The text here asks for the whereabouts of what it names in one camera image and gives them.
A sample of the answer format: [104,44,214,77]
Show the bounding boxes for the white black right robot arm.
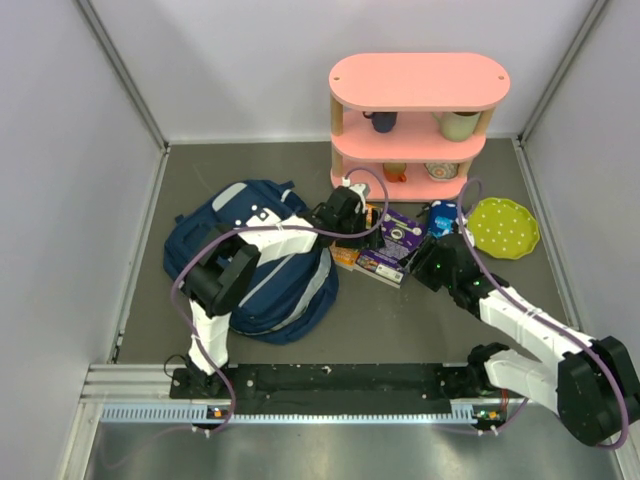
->
[401,234,639,446]

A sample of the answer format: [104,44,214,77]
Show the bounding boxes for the purple paperback book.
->
[355,209,426,288]

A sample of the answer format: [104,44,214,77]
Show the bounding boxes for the patterned flower-shaped bowl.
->
[424,162,459,182]

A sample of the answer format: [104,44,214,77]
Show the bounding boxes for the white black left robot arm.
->
[163,180,379,398]

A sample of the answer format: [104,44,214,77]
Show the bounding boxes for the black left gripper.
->
[335,207,384,250]

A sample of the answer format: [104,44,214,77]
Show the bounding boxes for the green polka dot plate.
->
[467,197,540,260]

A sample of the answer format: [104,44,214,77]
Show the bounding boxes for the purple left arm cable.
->
[169,166,390,436]

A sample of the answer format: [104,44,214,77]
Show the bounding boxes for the pale green mug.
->
[431,112,481,142]

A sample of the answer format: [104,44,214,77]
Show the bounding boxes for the orange Treehouse book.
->
[330,204,382,271]

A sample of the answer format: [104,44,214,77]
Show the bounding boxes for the aluminium frame rail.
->
[81,363,541,434]

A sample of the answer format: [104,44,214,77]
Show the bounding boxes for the dark blue mug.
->
[362,112,398,134]

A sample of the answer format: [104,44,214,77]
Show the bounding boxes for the orange cup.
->
[383,162,407,183]

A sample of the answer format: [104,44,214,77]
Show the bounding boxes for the pink three-tier shelf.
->
[328,52,511,202]

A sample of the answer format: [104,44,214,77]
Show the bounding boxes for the blue dinosaur pencil case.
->
[426,200,459,238]

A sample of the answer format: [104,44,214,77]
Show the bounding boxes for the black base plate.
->
[169,362,501,415]

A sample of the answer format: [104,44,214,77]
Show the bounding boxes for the navy blue backpack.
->
[163,180,339,345]

